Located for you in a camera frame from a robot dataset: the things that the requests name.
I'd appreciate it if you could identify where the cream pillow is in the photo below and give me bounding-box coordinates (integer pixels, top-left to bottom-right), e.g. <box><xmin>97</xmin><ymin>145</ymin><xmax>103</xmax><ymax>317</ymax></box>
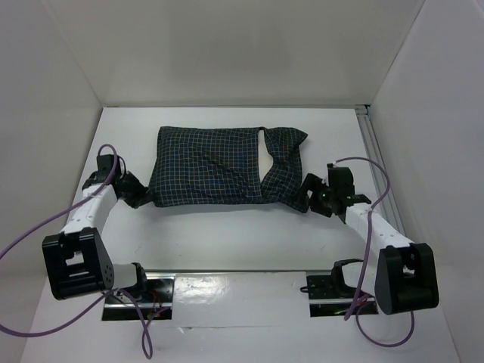
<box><xmin>258</xmin><ymin>129</ymin><xmax>273</xmax><ymax>182</ymax></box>

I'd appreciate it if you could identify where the dark plaid pillowcase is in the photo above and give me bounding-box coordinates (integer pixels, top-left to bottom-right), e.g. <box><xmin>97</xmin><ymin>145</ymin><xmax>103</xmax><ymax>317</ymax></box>
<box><xmin>149</xmin><ymin>126</ymin><xmax>307</xmax><ymax>212</ymax></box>

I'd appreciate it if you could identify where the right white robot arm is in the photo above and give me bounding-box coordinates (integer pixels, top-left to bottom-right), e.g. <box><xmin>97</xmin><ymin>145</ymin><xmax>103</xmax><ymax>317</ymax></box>
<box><xmin>298</xmin><ymin>164</ymin><xmax>439</xmax><ymax>315</ymax></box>

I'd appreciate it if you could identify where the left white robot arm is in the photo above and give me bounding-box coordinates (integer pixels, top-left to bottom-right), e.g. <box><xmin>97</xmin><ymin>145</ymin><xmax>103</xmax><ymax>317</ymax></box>
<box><xmin>42</xmin><ymin>154</ymin><xmax>152</xmax><ymax>302</ymax></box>

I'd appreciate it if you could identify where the aluminium rail right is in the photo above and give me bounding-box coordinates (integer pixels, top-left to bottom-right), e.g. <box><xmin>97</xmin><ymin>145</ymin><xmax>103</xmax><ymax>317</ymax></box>
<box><xmin>355</xmin><ymin>105</ymin><xmax>405</xmax><ymax>232</ymax></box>

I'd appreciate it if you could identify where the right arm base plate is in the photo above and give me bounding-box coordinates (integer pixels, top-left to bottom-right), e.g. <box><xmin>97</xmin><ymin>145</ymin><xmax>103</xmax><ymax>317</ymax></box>
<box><xmin>299</xmin><ymin>270</ymin><xmax>355</xmax><ymax>318</ymax></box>

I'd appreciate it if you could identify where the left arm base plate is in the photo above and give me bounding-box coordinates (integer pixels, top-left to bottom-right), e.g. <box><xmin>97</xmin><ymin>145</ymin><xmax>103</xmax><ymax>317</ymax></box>
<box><xmin>101</xmin><ymin>271</ymin><xmax>175</xmax><ymax>321</ymax></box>

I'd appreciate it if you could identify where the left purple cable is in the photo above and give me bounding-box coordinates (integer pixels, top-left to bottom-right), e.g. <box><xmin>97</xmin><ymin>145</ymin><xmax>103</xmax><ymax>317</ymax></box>
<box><xmin>0</xmin><ymin>143</ymin><xmax>167</xmax><ymax>358</ymax></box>

